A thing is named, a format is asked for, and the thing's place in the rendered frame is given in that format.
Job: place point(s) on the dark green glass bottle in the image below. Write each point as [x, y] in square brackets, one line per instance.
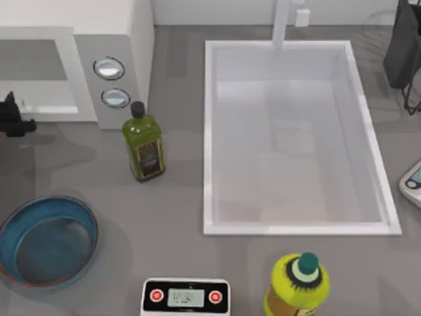
[144, 145]

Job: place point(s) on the white sink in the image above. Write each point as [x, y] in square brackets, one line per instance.
[292, 148]

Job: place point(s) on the round metal microwave knob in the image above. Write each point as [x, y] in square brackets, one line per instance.
[115, 98]
[108, 68]

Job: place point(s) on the tall white tap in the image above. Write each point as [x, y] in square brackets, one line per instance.
[283, 23]

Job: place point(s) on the yellow green bottle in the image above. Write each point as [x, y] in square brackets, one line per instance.
[297, 286]

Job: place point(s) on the pale microwave oven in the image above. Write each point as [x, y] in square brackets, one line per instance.
[82, 59]

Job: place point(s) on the blue bowl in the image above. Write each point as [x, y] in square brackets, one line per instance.
[46, 240]

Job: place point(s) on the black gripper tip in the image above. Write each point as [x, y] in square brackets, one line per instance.
[11, 120]

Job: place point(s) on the grey kitchen scale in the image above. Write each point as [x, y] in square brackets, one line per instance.
[412, 184]

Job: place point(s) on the black bag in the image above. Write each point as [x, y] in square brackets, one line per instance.
[403, 49]

